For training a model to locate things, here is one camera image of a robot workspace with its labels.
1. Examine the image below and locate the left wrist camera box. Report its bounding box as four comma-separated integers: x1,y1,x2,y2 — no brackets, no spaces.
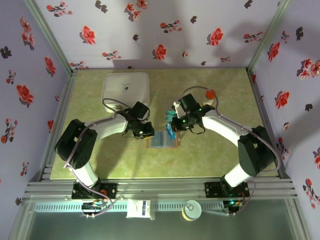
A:
130,100,151,121

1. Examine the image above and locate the pale upright bracket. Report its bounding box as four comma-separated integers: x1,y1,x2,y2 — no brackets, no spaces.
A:
149,198,157,221

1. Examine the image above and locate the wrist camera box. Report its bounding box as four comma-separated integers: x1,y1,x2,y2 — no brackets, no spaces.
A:
173,93,201,119
130,100,151,121

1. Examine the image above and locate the teal credit card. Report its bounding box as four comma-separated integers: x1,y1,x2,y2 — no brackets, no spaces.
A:
165,109,178,124

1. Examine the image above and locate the blue credit card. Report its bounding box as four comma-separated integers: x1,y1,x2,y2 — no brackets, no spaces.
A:
165,123,176,141

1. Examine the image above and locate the slotted white cable duct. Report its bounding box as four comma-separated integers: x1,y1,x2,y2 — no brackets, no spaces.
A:
33,201,226,214

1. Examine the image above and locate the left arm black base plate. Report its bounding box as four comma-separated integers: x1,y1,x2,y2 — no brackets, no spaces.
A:
71,182,118,201

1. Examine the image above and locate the aluminium corner post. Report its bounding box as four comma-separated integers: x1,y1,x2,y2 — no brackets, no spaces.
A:
246,0,292,74
23,0,79,76

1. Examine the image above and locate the aluminium cross rail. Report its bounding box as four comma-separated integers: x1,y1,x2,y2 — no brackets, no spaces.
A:
22,177,299,201

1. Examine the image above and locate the tin can with pull tab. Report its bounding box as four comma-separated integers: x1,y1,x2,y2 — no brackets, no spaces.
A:
181,199,203,222

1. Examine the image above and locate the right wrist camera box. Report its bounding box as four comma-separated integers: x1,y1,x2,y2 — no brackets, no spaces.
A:
173,93,201,119

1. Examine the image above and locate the aluminium side rail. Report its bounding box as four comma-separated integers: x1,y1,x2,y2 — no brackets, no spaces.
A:
247,69,294,180
39,71,77,181

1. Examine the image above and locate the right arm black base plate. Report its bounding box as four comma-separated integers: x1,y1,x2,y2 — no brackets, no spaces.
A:
204,181,250,200

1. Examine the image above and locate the white paper pack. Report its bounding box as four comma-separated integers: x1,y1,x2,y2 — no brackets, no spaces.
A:
125,198,152,219

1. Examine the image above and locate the orange cap pill bottle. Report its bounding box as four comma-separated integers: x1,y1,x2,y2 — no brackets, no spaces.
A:
203,89,217,107

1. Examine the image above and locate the white pill case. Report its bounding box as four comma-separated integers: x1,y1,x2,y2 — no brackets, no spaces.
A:
101,72,151,115

